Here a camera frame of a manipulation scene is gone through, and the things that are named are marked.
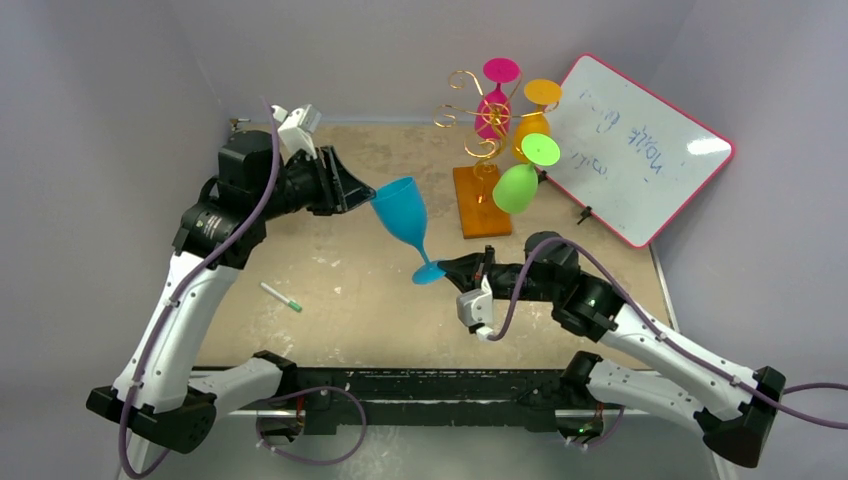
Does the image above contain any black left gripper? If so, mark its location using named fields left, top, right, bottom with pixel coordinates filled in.
left=255, top=145, right=375, bottom=222

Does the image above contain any blue plastic wine glass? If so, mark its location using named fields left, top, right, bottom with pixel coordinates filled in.
left=370, top=176, right=445, bottom=285

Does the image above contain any green plastic wine glass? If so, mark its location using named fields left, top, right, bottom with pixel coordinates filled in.
left=492, top=133, right=561, bottom=215

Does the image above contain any pink plastic wine glass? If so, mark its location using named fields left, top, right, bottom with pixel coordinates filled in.
left=474, top=57, right=521, bottom=140

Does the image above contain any orange plastic wine glass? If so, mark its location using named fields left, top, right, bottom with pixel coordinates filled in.
left=512, top=78, right=562, bottom=164

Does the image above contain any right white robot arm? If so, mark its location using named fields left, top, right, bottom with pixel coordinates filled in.
left=437, top=231, right=786, bottom=468

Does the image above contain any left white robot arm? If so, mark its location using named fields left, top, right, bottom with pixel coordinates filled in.
left=86, top=130, right=375, bottom=454

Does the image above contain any green capped white marker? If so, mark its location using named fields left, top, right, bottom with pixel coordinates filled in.
left=259, top=282, right=303, bottom=313

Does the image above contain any pink framed whiteboard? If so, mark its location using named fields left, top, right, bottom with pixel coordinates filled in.
left=545, top=53, right=735, bottom=248

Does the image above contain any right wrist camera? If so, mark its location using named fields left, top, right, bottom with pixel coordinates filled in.
left=456, top=276, right=494, bottom=341

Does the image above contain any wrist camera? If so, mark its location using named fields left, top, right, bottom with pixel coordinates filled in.
left=271, top=104, right=322, bottom=160
left=456, top=276, right=494, bottom=341

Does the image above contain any gold wire glass rack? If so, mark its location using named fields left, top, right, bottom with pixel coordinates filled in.
left=433, top=70, right=549, bottom=239

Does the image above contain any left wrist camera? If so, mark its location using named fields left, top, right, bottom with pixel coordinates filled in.
left=271, top=104, right=322, bottom=160

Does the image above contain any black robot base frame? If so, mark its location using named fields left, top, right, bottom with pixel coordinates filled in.
left=192, top=351, right=664, bottom=439

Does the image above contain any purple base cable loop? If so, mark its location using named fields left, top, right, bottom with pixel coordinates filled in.
left=255, top=385, right=369, bottom=466

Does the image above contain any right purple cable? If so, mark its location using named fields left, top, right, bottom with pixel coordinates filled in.
left=486, top=237, right=848, bottom=432

